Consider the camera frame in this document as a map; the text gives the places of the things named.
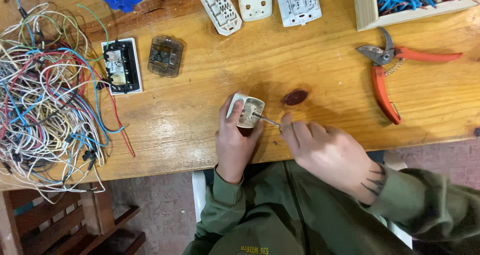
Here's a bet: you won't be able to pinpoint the person's right hand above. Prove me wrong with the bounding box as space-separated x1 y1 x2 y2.
279 112 387 206

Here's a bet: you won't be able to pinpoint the person's left hand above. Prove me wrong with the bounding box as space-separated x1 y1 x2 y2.
215 93 265 185

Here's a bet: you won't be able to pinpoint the metal screwdriver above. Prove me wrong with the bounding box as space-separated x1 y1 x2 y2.
252 112 283 130

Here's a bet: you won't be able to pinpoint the white electrical switch module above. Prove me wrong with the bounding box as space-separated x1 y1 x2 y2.
227 93 265 129

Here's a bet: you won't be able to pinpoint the person's green jacket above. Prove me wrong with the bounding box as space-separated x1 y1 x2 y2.
182 160 480 255

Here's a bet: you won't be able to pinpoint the white cover plate with holes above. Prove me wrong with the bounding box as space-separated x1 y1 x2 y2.
237 0 273 22

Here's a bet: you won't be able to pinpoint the wooden bench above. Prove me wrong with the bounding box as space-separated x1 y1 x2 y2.
0 183 146 255

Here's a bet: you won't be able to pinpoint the orange handled pruning shears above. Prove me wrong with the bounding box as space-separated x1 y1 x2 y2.
355 26 463 125

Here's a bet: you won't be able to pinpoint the white double switch back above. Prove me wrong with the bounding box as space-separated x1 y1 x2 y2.
274 0 322 28

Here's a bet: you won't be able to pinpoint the white switch frame with slots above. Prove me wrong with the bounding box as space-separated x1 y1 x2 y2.
200 0 243 37

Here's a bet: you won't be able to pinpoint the smoky transparent switch cover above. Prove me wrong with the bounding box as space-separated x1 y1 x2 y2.
147 35 185 79

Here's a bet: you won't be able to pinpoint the wooden box of wire pieces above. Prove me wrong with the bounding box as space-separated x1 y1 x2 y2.
352 0 480 32

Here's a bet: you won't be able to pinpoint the white framed black switch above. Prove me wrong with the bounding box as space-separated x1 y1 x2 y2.
101 37 143 95

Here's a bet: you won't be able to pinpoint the tangled heap of coloured wires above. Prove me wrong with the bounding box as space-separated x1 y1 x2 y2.
0 0 136 205

